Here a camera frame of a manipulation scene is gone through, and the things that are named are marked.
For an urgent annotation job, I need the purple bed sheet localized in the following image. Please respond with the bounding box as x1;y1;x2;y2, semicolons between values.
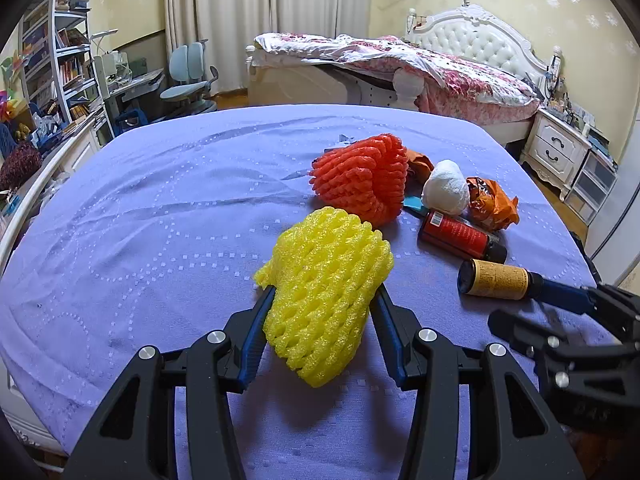
0;104;601;480

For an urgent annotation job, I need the white tufted bed frame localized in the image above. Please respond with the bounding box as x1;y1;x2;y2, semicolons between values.
246;4;553;143

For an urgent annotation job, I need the red label black bottle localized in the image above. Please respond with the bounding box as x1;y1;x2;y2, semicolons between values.
417;210;508;263

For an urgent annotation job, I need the plastic drawer unit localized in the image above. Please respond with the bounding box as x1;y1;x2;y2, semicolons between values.
570;150;619;224

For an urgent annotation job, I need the yellow label black bottle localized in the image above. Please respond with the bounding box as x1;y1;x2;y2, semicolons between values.
457;258;543;302

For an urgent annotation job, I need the white nightstand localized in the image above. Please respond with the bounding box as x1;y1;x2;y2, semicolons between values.
520;107;593;202

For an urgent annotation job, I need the white desk lamp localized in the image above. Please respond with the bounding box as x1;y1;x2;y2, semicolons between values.
91;29;119;61

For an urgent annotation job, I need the grey study desk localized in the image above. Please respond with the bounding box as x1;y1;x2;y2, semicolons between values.
106;67;167;113

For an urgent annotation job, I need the yellow foam fruit net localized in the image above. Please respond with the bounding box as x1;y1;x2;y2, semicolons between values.
253;206;395;388

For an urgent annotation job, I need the red foam fruit net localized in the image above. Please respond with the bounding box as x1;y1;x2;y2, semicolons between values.
309;133;410;227

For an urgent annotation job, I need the printed orange snack wrapper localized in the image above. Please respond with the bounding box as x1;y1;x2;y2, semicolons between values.
466;176;520;232

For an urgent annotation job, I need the nightstand clutter pile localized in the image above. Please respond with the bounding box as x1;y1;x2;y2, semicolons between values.
544;45;612;153

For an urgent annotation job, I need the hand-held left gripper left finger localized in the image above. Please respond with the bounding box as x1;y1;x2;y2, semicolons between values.
62;285;277;480

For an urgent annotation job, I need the white low cabinet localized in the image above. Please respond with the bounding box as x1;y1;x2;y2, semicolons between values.
0;117;102;271

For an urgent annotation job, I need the cream curtain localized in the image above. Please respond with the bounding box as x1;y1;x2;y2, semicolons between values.
165;0;372;107

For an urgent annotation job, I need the dark red fluffy bundle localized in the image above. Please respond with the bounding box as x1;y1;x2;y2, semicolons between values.
0;142;44;192

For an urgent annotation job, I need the blue bag under desk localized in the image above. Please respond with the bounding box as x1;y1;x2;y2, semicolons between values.
114;107;151;137

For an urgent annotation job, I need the light blue desk chair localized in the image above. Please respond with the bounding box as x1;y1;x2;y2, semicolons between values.
159;42;221;117

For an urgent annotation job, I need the white bookshelf with books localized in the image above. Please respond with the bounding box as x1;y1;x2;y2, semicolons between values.
19;0;115;143

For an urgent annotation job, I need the floral pink quilt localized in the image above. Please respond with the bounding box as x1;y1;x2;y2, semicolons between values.
254;32;542;123

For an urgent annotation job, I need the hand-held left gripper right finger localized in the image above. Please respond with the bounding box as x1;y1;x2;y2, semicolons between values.
370;285;586;480

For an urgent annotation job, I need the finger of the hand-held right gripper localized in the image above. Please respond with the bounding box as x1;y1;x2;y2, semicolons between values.
487;308;576;361
530;272;640;341

